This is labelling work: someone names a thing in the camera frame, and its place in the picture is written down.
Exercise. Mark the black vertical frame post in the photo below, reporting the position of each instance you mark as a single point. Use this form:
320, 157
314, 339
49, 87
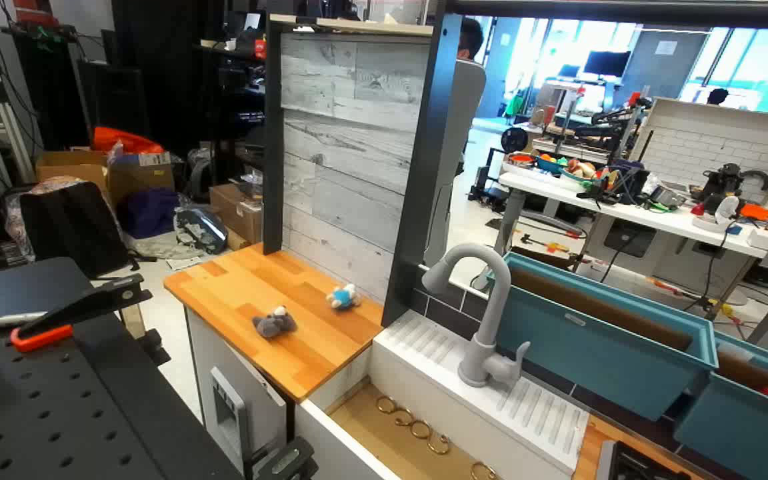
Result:
428, 157

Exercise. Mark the white cabinet with handle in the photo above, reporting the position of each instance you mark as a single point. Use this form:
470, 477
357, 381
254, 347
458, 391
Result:
241, 409

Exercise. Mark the black chair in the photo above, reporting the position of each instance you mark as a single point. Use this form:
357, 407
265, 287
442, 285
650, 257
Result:
74, 222

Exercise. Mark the black perforated table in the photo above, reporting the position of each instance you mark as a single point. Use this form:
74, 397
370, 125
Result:
97, 409

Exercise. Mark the white pegboard panel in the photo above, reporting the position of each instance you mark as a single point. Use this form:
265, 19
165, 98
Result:
682, 142

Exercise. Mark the person in grey shirt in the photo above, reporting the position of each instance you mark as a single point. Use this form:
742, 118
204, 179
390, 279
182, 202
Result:
465, 98

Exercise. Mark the cardboard box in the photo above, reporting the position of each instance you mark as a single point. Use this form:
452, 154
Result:
116, 183

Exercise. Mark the orange handled black clamp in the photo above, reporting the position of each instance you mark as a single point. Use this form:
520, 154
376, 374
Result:
57, 323

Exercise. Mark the grey sink faucet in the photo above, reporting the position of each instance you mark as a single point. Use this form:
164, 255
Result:
480, 363

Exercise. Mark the teal storage bin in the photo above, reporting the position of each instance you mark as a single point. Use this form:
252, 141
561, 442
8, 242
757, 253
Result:
729, 417
604, 339

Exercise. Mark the grey plush toy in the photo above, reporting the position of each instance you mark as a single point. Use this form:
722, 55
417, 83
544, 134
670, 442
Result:
276, 323

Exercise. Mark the white sink basin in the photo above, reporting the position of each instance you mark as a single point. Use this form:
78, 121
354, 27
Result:
400, 411

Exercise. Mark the grey wood backsplash panel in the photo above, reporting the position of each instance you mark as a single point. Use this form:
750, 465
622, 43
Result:
349, 110

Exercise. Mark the wooden butcher block countertop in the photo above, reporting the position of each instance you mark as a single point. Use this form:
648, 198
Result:
228, 293

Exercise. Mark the small blue white toy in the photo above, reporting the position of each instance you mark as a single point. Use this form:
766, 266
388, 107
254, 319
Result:
342, 298

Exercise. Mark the white cluttered workbench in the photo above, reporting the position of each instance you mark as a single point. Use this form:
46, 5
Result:
750, 242

